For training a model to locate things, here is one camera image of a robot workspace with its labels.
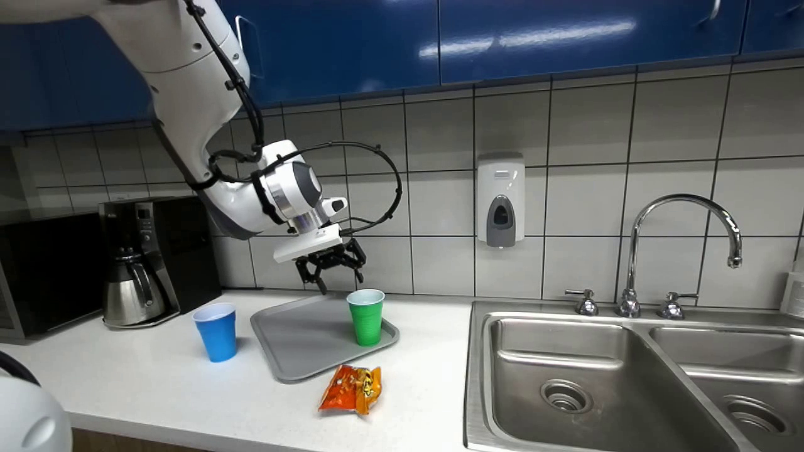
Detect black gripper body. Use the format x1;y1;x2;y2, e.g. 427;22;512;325
295;238;367;283

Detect left faucet handle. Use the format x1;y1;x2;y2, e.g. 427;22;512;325
566;288;597;317

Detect green plastic cup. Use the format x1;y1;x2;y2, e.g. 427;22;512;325
346;288;385;347

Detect stainless steel double sink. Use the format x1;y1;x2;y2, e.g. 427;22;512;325
462;305;804;452

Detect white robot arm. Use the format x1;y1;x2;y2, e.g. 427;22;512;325
0;0;367;292

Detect grey plastic tray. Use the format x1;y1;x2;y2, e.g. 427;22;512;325
251;297;400;385

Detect orange snack bag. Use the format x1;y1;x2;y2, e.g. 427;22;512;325
320;365;383;416

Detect faucet handle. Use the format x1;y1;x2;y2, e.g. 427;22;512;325
660;292;697;318
566;288;597;317

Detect right faucet handle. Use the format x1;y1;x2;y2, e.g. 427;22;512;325
660;292;697;318

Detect white soap dispenser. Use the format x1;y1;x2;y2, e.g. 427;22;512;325
477;156;526;249

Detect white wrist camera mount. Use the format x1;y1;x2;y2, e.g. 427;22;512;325
274;197;346;263

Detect chrome sink faucet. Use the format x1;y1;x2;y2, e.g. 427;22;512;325
612;194;744;318

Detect black cable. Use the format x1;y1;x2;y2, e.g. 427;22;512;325
208;139;405;238

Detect silver coffee maker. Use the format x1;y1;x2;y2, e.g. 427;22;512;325
100;204;175;332

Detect black microwave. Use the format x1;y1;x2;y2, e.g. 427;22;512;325
0;197;222;341

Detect blue plastic cup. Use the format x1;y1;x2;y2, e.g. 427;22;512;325
194;305;238;362

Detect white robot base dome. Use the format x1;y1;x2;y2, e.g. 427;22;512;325
0;351;73;452

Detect blue wall cabinets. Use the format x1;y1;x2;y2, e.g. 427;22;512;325
0;0;804;136

